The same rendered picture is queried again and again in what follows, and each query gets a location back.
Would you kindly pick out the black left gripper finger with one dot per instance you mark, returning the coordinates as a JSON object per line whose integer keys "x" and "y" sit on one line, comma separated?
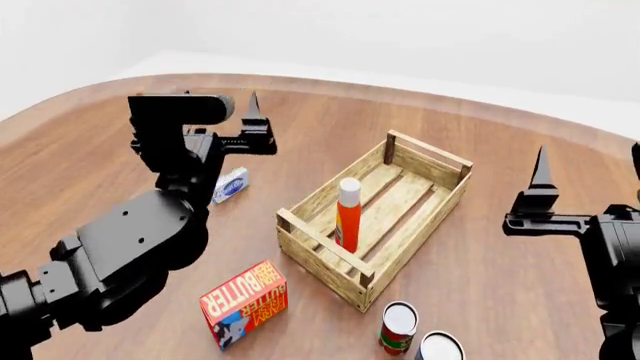
{"x": 256, "y": 125}

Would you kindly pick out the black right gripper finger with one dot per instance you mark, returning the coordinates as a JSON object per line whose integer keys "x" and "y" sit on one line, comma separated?
{"x": 541, "y": 183}
{"x": 636, "y": 168}

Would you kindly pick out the red ketchup bottle white cap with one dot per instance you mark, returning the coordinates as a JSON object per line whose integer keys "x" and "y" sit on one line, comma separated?
{"x": 349, "y": 221}

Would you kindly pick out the wooden slatted tray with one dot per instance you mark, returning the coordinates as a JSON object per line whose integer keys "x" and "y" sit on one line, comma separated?
{"x": 400, "y": 210}

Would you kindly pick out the white blue cream cheese box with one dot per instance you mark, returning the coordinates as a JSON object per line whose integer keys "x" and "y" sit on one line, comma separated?
{"x": 231, "y": 185}

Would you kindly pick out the red butter box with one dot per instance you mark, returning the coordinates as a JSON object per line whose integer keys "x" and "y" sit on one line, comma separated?
{"x": 245, "y": 303}

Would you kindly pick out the blue labelled tin can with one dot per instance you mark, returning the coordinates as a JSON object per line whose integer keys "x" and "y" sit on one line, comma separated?
{"x": 440, "y": 347}

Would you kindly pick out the red labelled tin can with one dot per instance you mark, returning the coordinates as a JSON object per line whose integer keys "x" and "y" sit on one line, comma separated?
{"x": 397, "y": 330}

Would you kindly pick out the black cylindrical left wrist camera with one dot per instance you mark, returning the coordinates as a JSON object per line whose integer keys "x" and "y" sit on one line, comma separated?
{"x": 175, "y": 109}

